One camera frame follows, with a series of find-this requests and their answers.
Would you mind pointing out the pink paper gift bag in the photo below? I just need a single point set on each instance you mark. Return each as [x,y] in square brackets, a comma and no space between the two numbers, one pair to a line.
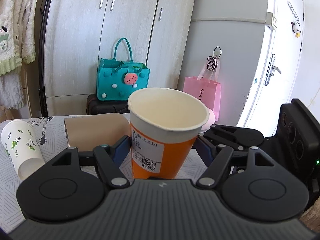
[206,88]

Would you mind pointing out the beige steel tumbler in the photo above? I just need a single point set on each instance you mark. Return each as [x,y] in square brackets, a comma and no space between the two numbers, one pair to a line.
[90,131]

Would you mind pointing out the small pink capsule cup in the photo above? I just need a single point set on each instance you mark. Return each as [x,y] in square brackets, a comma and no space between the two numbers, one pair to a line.
[209,121]

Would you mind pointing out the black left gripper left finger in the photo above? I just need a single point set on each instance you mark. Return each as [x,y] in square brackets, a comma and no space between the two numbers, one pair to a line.
[73,184]

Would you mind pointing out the orange paper cup with label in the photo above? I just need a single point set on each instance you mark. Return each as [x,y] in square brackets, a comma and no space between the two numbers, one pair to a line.
[164,126]

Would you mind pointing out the black suitcase under bag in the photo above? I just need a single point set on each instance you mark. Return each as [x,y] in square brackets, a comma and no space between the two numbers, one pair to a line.
[95,106]

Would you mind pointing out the black wall hook ornament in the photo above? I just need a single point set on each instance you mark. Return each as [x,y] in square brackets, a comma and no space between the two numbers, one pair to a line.
[214,60]

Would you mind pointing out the teal felt handbag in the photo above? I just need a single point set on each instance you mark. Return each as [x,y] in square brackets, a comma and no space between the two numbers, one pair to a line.
[117,80]

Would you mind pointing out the silver door handle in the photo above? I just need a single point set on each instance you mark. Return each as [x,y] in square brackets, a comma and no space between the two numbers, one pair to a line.
[271,70]

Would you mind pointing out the white paper cup green print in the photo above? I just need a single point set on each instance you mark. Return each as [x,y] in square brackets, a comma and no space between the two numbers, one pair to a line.
[19,141]

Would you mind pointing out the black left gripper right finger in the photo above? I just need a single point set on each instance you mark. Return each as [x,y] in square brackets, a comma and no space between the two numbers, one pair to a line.
[249,181]

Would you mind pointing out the cow plush door hanger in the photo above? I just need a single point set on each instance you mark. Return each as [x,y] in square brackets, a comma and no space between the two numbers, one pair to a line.
[296,28]

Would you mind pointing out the white door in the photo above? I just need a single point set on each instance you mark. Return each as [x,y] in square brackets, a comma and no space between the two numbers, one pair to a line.
[278,78]

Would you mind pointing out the cream knitted garment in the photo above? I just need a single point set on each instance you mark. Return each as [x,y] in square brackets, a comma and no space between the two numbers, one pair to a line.
[17,48]

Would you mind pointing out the white wardrobe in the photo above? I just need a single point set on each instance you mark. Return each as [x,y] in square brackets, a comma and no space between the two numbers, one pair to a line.
[76,34]

